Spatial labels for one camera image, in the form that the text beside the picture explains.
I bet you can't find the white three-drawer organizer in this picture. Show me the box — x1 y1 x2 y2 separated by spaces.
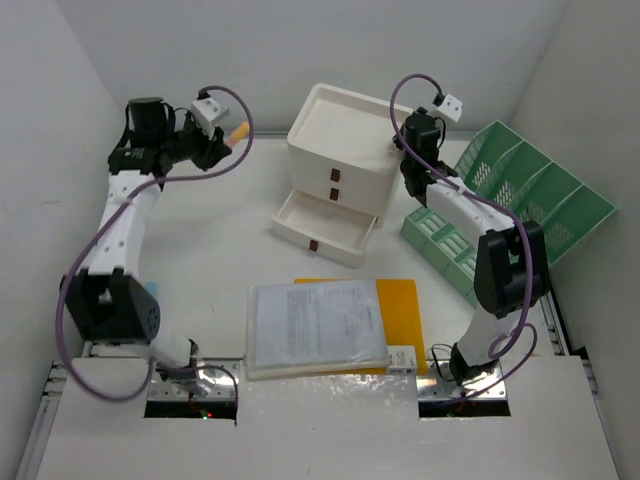
287 83 412 223

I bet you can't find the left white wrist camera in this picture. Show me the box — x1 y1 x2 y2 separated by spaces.
189 97 229 128

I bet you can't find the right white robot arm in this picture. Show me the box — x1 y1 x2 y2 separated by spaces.
393 108 549 385

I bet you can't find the white drawer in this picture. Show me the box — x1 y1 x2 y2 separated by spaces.
272 190 378 268

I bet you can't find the purple cable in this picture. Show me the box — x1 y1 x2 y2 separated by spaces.
54 85 254 401
389 73 539 401

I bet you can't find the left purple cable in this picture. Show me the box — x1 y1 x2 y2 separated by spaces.
54 85 254 401

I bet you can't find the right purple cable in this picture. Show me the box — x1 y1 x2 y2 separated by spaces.
389 73 539 401

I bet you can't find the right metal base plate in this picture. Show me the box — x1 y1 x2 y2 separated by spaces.
415 366 508 402

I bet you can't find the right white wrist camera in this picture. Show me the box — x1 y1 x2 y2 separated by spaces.
432 94 463 123

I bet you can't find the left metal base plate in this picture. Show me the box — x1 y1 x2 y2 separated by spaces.
147 358 239 403

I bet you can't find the pink orange highlighter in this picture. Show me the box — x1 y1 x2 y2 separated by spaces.
225 122 251 149

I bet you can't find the yellow folder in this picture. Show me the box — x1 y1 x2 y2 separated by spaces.
295 279 427 375

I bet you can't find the metal base plate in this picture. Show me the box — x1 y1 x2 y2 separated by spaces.
147 358 239 403
415 366 508 402

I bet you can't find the green plastic file tray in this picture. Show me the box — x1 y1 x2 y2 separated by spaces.
400 121 616 307

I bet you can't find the small white box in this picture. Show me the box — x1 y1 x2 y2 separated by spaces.
386 345 418 375

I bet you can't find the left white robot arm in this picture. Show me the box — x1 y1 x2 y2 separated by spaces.
65 97 232 369

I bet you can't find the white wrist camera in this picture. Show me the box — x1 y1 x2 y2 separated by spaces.
189 97 229 128
432 94 463 123

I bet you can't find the small clear blue-capped bottle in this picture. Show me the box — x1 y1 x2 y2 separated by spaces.
145 282 158 297

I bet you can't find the clear sleeve with papers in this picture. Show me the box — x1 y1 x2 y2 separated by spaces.
246 280 389 380

